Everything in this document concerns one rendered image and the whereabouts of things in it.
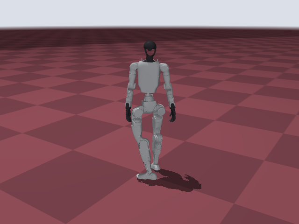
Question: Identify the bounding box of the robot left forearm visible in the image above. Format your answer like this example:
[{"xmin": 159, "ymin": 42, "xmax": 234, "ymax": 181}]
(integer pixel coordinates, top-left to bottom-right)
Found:
[{"xmin": 125, "ymin": 83, "xmax": 134, "ymax": 107}]

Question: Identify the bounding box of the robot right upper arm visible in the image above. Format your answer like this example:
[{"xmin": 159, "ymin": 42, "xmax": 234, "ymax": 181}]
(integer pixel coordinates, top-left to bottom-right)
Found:
[{"xmin": 159, "ymin": 63, "xmax": 171, "ymax": 90}]

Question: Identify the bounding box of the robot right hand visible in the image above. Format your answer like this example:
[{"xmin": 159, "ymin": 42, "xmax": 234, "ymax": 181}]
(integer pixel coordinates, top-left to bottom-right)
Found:
[{"xmin": 169, "ymin": 103, "xmax": 176, "ymax": 122}]

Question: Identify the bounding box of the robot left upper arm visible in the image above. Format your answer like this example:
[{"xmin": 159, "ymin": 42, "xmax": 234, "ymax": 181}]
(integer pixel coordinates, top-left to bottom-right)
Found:
[{"xmin": 128, "ymin": 62, "xmax": 138, "ymax": 90}]

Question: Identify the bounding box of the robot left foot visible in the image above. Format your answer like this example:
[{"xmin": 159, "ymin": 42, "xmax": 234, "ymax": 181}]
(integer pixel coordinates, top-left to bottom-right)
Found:
[{"xmin": 136, "ymin": 172, "xmax": 157, "ymax": 180}]

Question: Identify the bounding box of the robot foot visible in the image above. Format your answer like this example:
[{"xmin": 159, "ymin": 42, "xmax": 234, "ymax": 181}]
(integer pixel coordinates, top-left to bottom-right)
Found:
[
  {"xmin": 136, "ymin": 172, "xmax": 157, "ymax": 180},
  {"xmin": 151, "ymin": 164, "xmax": 160, "ymax": 170}
]

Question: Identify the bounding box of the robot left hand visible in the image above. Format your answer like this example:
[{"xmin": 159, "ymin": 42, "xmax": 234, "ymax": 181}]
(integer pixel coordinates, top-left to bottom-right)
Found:
[{"xmin": 125, "ymin": 103, "xmax": 131, "ymax": 122}]

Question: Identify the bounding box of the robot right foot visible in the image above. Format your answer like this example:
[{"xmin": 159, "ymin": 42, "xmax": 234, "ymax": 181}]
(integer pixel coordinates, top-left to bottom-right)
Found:
[{"xmin": 151, "ymin": 164, "xmax": 160, "ymax": 170}]

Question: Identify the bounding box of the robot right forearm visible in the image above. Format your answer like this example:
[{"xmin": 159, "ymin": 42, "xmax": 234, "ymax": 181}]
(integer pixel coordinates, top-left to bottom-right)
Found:
[{"xmin": 166, "ymin": 83, "xmax": 175, "ymax": 107}]

